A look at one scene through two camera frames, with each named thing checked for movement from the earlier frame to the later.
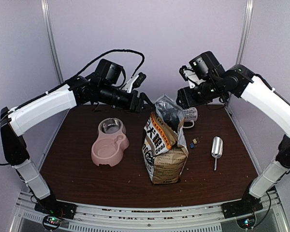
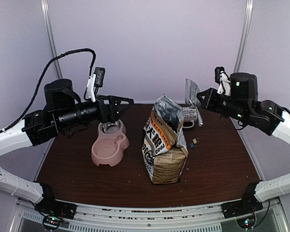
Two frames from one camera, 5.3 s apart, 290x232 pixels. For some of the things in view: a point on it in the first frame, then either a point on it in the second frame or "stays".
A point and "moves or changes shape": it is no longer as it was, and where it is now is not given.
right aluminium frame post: x=245 y=32 stays
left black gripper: x=139 y=101 to x=112 y=115
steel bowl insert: x=110 y=125 stays
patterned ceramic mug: x=191 y=115 stays
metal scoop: x=217 y=150 moves or changes shape
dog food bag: x=164 y=149 stays
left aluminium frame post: x=47 y=20 stays
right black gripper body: x=194 y=100 to x=216 y=106
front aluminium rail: x=86 y=218 stays
